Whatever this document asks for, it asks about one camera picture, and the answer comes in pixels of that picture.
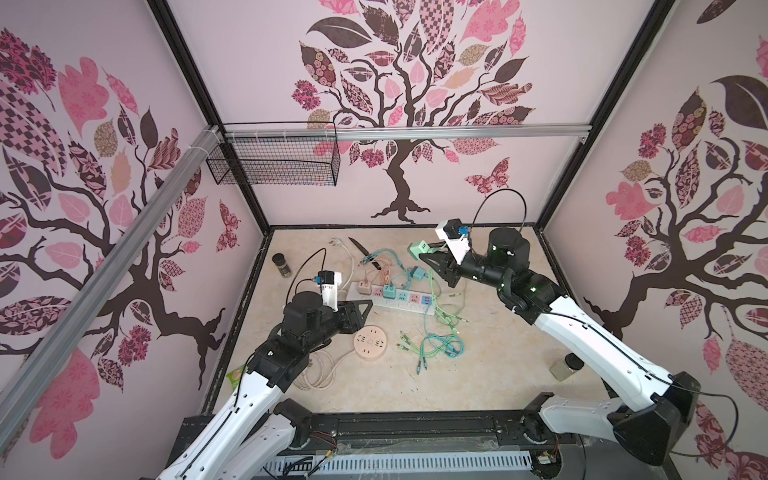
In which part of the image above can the white vented cable duct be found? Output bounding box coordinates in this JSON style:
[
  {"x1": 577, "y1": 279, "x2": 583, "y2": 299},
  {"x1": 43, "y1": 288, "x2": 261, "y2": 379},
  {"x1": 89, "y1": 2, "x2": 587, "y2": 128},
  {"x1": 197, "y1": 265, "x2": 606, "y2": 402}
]
[{"x1": 257, "y1": 451, "x2": 533, "y2": 479}]

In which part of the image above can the green packet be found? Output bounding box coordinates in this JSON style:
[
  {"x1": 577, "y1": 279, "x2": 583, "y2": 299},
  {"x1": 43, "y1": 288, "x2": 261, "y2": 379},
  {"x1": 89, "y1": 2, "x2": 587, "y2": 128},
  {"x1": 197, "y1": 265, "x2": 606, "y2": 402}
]
[{"x1": 226, "y1": 365, "x2": 245, "y2": 389}]

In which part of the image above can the teal charger plug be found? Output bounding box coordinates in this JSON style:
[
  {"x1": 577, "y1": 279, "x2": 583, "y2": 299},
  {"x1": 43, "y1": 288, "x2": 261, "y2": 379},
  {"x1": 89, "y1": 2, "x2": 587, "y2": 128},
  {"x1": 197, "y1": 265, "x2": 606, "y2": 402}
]
[
  {"x1": 410, "y1": 266, "x2": 427, "y2": 281},
  {"x1": 382, "y1": 285, "x2": 398, "y2": 300}
]

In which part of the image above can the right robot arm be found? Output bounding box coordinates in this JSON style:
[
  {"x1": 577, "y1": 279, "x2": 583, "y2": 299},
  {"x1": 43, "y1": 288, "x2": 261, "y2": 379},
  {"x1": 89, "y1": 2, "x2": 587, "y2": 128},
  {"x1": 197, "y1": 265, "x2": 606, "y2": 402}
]
[{"x1": 408, "y1": 219, "x2": 701, "y2": 466}]

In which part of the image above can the green teal cable tangle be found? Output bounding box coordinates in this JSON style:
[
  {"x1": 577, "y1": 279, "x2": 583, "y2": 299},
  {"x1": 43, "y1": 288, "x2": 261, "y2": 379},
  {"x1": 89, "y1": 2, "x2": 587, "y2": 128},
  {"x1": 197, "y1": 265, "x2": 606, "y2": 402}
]
[{"x1": 397, "y1": 281, "x2": 469, "y2": 376}]

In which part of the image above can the wire mesh basket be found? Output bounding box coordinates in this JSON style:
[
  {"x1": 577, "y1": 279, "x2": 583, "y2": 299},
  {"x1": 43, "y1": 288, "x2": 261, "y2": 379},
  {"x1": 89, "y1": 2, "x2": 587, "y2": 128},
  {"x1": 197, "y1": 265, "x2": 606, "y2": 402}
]
[{"x1": 207, "y1": 120, "x2": 341, "y2": 186}]

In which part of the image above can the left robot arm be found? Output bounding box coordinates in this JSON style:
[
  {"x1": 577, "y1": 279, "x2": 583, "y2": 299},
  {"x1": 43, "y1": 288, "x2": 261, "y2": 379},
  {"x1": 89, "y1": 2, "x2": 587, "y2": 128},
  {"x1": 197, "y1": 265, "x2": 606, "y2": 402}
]
[{"x1": 158, "y1": 291, "x2": 373, "y2": 479}]

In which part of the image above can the white multicolour power strip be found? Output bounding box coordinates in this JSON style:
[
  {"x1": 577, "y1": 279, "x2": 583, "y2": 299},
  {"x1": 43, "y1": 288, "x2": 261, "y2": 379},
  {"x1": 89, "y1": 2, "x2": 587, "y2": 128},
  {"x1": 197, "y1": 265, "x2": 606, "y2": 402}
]
[{"x1": 347, "y1": 282, "x2": 435, "y2": 315}]

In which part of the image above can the black cap spice bottle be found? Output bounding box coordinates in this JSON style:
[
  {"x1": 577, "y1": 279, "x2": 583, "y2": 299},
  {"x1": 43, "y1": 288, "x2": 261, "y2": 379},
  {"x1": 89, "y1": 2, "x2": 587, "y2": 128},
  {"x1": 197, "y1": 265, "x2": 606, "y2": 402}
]
[{"x1": 271, "y1": 253, "x2": 293, "y2": 278}]

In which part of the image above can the black knife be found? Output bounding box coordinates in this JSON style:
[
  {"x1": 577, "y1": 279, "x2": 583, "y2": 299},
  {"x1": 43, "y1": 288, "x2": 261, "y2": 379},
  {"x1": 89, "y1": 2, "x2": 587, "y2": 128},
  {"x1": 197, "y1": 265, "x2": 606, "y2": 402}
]
[{"x1": 348, "y1": 237, "x2": 383, "y2": 271}]

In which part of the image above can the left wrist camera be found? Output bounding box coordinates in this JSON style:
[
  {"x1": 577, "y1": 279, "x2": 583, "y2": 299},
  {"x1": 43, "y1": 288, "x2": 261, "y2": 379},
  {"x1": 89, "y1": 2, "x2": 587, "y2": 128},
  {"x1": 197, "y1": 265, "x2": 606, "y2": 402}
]
[{"x1": 315, "y1": 270, "x2": 342, "y2": 312}]

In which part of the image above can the round pink power strip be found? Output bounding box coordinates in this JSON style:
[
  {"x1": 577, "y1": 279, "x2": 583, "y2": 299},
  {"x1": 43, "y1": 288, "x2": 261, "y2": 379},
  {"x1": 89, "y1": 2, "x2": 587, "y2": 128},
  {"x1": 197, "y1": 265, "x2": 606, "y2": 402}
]
[{"x1": 353, "y1": 325, "x2": 388, "y2": 361}]

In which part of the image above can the pink charger plug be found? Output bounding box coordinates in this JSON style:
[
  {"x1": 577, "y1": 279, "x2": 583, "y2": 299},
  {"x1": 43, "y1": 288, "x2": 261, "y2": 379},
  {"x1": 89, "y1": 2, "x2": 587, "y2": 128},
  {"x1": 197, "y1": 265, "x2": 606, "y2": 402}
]
[{"x1": 357, "y1": 280, "x2": 373, "y2": 295}]

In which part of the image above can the black lid jar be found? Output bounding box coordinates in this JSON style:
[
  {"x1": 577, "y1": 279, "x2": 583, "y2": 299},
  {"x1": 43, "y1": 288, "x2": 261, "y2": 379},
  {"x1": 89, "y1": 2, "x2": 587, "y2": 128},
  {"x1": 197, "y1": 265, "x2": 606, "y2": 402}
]
[{"x1": 549, "y1": 353, "x2": 585, "y2": 382}]

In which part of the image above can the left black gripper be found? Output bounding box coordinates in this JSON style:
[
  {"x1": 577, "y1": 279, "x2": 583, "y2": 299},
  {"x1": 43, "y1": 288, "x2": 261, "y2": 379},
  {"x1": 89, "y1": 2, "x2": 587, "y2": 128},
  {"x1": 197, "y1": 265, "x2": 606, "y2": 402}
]
[{"x1": 303, "y1": 300, "x2": 373, "y2": 351}]

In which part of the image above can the green charger plug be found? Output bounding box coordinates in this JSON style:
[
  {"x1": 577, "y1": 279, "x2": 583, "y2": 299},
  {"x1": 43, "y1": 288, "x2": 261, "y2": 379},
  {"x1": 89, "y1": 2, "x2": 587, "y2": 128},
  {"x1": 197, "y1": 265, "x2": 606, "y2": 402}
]
[{"x1": 408, "y1": 240, "x2": 432, "y2": 261}]

